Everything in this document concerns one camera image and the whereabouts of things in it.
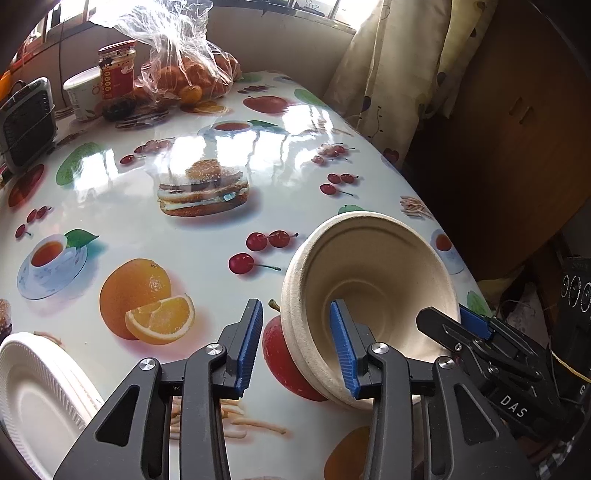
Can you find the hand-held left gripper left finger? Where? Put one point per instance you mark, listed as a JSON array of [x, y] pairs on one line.
[[247, 350]]

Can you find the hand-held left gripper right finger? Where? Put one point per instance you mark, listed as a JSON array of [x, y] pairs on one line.
[[344, 350]]

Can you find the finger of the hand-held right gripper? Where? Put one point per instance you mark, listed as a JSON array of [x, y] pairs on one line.
[[438, 327], [475, 318]]

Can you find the brown wooden cabinet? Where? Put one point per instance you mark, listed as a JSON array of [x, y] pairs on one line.
[[508, 138]]

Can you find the patterned cream curtain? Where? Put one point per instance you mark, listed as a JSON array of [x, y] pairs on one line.
[[406, 69]]

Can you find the pile of oranges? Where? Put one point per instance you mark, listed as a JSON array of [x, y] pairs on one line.
[[194, 78]]

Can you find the white paper tub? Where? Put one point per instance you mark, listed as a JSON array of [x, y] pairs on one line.
[[83, 97]]

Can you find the red label glass jar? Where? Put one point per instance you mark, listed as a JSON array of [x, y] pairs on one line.
[[117, 74]]

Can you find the grey fan heater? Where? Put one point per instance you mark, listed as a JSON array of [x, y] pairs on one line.
[[25, 124]]

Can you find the clear plastic bag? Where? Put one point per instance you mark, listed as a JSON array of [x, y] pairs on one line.
[[184, 32]]

